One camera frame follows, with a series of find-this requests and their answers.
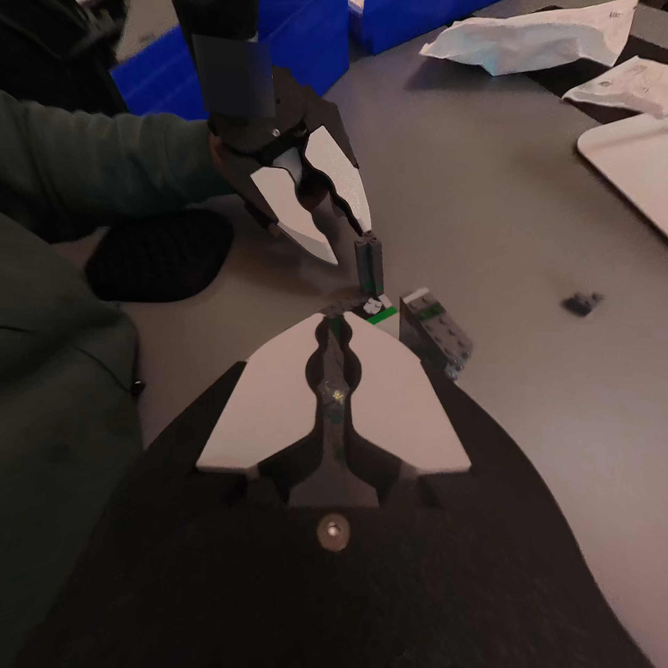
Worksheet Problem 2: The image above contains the black mesh chair seat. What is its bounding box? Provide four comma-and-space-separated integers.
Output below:
85, 209, 234, 303

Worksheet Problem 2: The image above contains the blue plastic bin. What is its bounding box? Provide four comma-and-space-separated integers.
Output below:
110, 0, 350, 121
349, 0, 502, 55

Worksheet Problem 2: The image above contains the person's left forearm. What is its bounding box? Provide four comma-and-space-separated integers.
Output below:
0, 89, 236, 243

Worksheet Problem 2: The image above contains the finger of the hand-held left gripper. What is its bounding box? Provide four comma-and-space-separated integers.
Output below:
304, 124, 374, 236
249, 149, 340, 266

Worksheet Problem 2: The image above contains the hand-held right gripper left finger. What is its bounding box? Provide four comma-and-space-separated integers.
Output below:
196, 313, 331, 506

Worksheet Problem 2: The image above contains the white moulded tray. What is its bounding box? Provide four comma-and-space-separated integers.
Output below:
576, 114, 668, 238

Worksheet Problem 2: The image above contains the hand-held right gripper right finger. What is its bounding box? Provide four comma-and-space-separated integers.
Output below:
343, 312, 473, 506

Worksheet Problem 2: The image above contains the white plastic bag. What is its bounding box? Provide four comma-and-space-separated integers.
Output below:
419, 0, 638, 77

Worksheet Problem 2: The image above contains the grey brick baseplate build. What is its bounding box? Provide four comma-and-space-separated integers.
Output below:
318, 293, 400, 470

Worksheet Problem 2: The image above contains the grey desk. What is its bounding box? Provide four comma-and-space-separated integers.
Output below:
52, 0, 668, 668

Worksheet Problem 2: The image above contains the grey brick wall block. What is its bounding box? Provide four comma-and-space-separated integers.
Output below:
399, 287, 473, 382

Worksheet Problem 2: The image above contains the tall grey brick column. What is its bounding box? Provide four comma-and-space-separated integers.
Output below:
354, 230, 386, 299

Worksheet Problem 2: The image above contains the white paper bag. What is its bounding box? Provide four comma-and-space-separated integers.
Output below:
563, 55, 668, 120

